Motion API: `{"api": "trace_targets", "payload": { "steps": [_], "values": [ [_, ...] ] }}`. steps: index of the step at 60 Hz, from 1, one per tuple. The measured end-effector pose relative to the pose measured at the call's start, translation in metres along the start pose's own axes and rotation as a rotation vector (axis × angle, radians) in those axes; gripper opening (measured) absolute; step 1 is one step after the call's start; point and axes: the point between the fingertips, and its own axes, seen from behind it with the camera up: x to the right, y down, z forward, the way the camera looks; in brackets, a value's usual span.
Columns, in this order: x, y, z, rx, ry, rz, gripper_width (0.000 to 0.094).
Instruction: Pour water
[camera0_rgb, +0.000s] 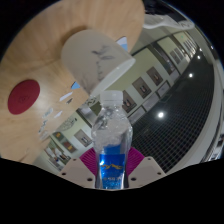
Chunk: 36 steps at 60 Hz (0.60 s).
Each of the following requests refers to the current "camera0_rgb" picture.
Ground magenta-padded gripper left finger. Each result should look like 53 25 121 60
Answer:
56 147 98 190

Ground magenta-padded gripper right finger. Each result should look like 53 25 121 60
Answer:
127 146 167 190

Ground clear blue-labelled water bottle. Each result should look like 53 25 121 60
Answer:
90 89 134 191

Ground round ceiling lights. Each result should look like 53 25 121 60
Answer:
155 44 218 120

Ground small white paper piece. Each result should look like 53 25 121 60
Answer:
58 91 74 103

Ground flat round red coaster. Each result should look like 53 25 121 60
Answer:
7 78 42 116

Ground white ceramic mug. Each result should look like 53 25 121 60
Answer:
60 28 137 98

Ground framed wall portraits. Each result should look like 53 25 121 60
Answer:
52 29 202 158

